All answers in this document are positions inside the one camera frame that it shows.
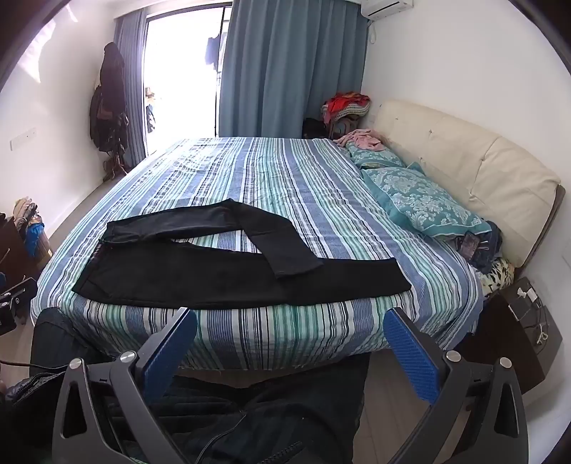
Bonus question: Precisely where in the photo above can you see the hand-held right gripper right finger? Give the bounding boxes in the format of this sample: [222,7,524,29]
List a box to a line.
[384,307,529,464]

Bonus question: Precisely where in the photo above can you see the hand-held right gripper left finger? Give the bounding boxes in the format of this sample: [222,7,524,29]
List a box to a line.
[52,307,199,464]

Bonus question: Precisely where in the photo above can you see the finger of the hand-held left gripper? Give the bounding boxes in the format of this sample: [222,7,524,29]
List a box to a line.
[12,277,39,321]

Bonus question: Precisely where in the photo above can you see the black pants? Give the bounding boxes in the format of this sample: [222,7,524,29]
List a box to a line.
[71,198,412,309]

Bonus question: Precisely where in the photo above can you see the dark wooden cabinet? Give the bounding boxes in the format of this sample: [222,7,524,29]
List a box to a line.
[0,214,44,288]

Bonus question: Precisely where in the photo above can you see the colourful clothes pile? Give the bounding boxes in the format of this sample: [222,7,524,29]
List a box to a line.
[12,196,46,258]

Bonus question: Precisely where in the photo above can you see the dark nightstand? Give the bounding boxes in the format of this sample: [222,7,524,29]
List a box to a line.
[455,277,563,393]

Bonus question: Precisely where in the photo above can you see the floral cloth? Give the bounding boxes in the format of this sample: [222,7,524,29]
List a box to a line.
[479,256,516,297]

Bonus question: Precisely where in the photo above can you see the person's dark clothing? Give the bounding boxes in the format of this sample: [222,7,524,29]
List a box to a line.
[0,308,371,464]

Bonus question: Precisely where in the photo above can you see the dark clothes heap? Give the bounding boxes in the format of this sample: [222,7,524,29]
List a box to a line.
[455,221,505,274]

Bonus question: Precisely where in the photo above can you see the large teal patterned pillow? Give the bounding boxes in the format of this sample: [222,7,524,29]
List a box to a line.
[361,163,491,242]

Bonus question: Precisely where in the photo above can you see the cream padded headboard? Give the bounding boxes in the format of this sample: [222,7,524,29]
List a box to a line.
[370,100,566,268]

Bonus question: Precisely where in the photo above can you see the small teal patterned pillow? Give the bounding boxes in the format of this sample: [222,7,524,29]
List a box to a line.
[345,145,418,170]

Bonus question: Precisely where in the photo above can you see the striped bed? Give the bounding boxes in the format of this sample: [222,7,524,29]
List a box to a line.
[30,136,485,371]

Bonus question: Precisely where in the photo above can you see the coat rack with dark coats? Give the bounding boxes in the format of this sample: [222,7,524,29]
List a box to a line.
[89,42,131,176]

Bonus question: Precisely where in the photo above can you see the pink garment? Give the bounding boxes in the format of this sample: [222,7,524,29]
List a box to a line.
[334,128,384,150]

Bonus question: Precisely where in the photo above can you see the narrow blue curtain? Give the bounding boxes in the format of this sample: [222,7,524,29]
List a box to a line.
[113,6,150,172]

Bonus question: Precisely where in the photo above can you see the wooden chair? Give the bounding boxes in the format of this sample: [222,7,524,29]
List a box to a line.
[328,116,363,140]

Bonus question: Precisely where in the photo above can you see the black bag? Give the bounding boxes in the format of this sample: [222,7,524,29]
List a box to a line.
[302,117,332,140]

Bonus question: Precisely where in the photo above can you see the red clothes pile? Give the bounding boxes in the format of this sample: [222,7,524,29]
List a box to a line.
[322,92,372,123]

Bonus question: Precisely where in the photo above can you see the dark hanging garment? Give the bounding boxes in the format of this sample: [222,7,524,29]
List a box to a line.
[204,33,222,69]

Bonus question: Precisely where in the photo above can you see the wide blue curtain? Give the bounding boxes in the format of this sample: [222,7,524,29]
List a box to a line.
[218,0,371,140]

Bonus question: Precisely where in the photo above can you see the white air conditioner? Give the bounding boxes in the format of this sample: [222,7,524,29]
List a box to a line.
[360,0,413,19]

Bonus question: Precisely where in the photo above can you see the black cable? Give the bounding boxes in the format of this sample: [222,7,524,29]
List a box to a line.
[0,359,69,372]

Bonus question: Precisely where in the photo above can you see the white wall switch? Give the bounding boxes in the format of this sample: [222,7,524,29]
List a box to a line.
[10,127,37,150]

